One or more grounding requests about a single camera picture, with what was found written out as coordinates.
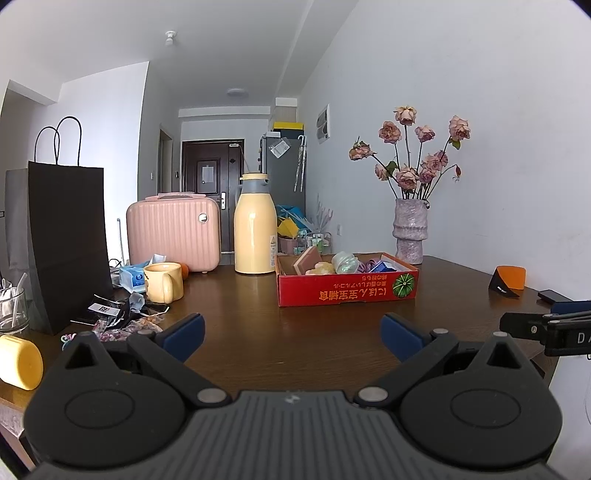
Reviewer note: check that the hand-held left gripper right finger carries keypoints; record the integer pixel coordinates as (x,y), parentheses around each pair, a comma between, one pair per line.
(401,337)

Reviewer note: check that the white paper on door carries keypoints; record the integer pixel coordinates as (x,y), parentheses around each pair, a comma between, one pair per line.
(207,171)

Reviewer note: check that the bunch of dried pink roses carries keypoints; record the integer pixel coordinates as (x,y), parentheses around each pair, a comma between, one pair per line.
(406,176)

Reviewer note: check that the round ceiling lamp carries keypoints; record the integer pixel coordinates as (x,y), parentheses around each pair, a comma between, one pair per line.
(238,92)

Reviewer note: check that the purple scrunchie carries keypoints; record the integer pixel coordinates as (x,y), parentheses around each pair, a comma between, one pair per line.
(367,266)

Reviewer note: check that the yellow cup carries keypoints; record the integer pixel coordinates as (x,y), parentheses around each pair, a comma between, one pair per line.
(21,362)

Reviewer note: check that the blue and yellow bag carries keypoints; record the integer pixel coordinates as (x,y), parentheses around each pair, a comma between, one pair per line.
(291,221)

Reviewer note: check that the black phone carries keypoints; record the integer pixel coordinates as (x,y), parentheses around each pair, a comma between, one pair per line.
(554,295)

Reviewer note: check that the red cardboard box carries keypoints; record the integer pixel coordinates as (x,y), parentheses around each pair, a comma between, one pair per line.
(346,288)

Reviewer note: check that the blue tissue pack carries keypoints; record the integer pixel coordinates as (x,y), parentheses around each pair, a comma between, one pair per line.
(134,278)

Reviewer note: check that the yellow plush toy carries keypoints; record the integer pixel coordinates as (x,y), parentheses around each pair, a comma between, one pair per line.
(321,268)

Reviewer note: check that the white plastic utensil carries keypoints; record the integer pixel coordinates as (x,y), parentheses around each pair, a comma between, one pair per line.
(21,284)

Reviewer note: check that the grey paper bag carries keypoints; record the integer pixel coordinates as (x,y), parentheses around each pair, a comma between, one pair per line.
(18,221)

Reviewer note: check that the paper sheet on refrigerator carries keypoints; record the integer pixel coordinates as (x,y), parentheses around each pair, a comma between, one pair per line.
(278,148)

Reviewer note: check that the pink storage bin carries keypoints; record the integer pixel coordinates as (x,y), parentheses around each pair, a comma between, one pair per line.
(287,245)

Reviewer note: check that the pink ribbed suitcase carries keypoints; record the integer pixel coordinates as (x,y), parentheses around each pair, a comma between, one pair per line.
(171,230)

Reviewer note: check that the dark brown entrance door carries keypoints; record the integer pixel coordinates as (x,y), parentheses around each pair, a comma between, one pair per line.
(189,170)

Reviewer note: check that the yellow thermos jug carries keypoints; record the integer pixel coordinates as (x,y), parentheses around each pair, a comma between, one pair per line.
(254,230)

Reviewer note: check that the orange and black case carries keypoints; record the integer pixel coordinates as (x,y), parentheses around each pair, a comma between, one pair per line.
(512,277)

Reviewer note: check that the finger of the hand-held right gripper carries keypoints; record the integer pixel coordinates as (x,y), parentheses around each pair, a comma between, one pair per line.
(570,308)
(521,326)

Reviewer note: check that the yellow and black box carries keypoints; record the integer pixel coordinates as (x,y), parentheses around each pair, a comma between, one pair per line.
(288,128)

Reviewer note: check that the orange fruit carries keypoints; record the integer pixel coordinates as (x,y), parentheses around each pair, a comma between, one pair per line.
(184,271)

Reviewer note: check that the white wall panel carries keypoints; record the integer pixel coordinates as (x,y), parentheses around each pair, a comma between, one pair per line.
(324,123)

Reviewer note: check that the grey refrigerator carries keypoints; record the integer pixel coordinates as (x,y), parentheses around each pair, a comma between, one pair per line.
(286,184)

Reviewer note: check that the folded clear umbrella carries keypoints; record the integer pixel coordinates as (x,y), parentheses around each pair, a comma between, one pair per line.
(300,164)

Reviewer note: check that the black paper bag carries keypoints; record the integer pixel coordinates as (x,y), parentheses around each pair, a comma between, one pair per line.
(69,240)

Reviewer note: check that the wooden interior door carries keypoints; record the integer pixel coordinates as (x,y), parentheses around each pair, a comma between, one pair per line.
(165,161)

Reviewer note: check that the yellow mug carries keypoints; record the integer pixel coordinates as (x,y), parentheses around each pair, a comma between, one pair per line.
(159,281)

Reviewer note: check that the dried lavender stems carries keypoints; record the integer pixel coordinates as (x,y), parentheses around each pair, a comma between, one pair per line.
(321,214)

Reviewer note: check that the black packet with white label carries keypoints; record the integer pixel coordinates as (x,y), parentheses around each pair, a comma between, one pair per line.
(104,308)

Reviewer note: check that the grey crumpled wrapper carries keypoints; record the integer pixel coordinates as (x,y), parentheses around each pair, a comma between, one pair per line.
(137,302)

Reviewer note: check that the clear glass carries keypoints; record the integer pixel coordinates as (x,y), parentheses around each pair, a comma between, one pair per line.
(14,314)

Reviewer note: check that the pink and white sponge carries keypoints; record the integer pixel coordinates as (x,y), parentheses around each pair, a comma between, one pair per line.
(307,261)

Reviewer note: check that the purple ceramic vase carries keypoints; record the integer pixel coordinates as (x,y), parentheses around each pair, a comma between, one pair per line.
(410,230)

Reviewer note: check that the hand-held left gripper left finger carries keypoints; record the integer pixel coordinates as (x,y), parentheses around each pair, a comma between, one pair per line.
(184,334)

